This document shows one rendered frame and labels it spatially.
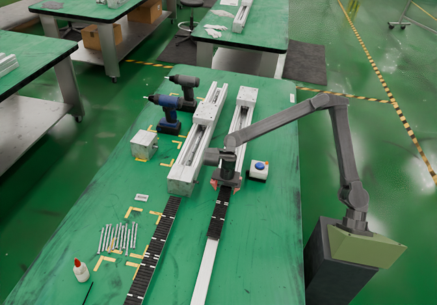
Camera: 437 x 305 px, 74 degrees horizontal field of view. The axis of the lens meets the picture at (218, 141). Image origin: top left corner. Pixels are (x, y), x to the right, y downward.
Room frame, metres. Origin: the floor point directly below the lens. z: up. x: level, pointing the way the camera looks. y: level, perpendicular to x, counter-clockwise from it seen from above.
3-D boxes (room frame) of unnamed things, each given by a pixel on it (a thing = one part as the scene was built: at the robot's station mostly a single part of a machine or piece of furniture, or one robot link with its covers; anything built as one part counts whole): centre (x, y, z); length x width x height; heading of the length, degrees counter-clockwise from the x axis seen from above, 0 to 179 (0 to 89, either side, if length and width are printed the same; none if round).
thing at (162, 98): (1.24, 0.30, 0.89); 0.20 x 0.08 x 0.22; 84
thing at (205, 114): (1.29, 0.08, 0.87); 0.16 x 0.11 x 0.07; 172
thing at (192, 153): (1.29, 0.08, 0.82); 0.80 x 0.10 x 0.09; 172
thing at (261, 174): (0.97, -0.19, 0.81); 0.10 x 0.08 x 0.06; 82
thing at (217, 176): (0.82, -0.05, 0.93); 0.10 x 0.07 x 0.07; 82
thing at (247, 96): (1.51, -0.14, 0.87); 0.16 x 0.11 x 0.07; 172
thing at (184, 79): (1.47, 0.24, 0.89); 0.20 x 0.08 x 0.22; 84
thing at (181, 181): (0.85, 0.13, 0.83); 0.12 x 0.09 x 0.10; 82
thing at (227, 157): (0.82, -0.04, 1.00); 0.07 x 0.06 x 0.07; 90
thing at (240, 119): (1.27, -0.11, 0.82); 0.80 x 0.10 x 0.09; 172
